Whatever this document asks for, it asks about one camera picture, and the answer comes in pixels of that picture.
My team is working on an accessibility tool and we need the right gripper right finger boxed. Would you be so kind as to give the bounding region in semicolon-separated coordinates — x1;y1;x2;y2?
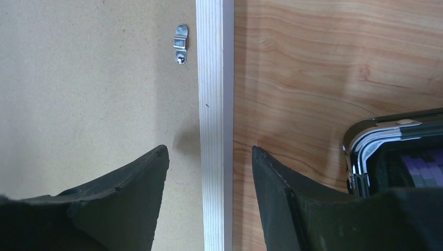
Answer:
252;146;442;250

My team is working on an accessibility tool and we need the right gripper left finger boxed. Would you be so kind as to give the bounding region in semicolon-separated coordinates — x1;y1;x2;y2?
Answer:
1;145;169;250

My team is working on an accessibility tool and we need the wooden backing board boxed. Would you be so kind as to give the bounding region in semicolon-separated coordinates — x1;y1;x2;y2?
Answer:
1;1;204;250

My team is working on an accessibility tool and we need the light wooden picture frame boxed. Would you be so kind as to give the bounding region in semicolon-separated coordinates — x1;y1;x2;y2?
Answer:
196;1;235;250

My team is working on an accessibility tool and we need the poker chip tray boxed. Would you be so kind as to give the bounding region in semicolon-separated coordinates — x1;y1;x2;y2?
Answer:
342;108;442;197

